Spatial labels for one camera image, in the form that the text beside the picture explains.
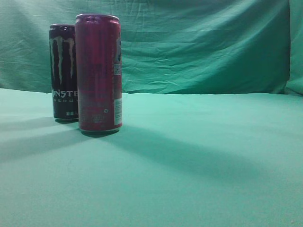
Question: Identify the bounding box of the pink energy drink can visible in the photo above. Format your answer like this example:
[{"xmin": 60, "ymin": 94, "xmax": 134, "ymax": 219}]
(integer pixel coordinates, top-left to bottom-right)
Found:
[{"xmin": 75, "ymin": 14, "xmax": 122, "ymax": 133}]

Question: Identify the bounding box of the green backdrop cloth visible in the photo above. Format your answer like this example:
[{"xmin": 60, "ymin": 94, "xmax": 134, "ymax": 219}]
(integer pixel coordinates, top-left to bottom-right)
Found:
[{"xmin": 0, "ymin": 0, "xmax": 303, "ymax": 95}]

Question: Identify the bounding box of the black Monster energy can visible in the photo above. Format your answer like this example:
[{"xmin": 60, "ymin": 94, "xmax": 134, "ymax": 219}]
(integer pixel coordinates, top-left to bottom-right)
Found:
[{"xmin": 49, "ymin": 24, "xmax": 79, "ymax": 122}]

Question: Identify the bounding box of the green table cloth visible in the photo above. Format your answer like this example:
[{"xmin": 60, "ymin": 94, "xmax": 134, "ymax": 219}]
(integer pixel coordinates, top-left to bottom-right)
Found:
[{"xmin": 0, "ymin": 89, "xmax": 303, "ymax": 227}]

